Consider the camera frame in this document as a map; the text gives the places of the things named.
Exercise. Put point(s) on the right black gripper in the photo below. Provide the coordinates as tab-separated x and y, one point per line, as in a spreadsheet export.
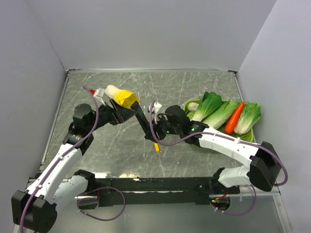
156	128

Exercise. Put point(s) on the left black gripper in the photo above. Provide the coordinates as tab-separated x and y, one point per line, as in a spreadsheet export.
119	113

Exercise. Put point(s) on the black remote control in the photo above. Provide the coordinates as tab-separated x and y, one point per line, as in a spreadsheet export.
144	123

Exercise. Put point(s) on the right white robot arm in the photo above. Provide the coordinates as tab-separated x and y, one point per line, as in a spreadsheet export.
260	164

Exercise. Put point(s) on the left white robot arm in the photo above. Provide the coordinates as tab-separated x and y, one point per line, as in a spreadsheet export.
37	207

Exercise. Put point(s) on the yellow toy cabbage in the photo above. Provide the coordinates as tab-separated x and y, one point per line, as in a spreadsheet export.
124	98

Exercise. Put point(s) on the dark green bok choy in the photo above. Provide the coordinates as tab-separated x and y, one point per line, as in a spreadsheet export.
209	103

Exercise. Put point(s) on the light green napa cabbage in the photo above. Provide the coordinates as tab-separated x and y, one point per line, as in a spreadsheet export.
221	115

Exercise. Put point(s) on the orange toy carrot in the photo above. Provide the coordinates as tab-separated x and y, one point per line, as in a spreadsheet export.
231	124

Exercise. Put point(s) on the green plastic tray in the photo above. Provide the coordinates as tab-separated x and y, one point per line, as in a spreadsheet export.
249	136

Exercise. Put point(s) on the green lettuce toy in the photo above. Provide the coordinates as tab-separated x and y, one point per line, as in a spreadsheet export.
249	116

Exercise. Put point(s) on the yellow handled screwdriver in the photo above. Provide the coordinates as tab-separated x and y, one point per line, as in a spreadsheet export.
157	148

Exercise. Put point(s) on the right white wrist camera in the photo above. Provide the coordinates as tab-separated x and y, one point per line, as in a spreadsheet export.
155	110

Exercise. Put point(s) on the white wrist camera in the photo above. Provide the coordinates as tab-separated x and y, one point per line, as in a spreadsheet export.
155	110
99	94

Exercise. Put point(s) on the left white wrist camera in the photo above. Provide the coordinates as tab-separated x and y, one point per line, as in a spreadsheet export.
99	94

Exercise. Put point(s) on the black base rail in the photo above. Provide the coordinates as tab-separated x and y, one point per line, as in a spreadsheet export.
117	191

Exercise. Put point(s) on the aluminium frame rail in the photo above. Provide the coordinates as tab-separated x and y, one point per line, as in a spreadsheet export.
244	191

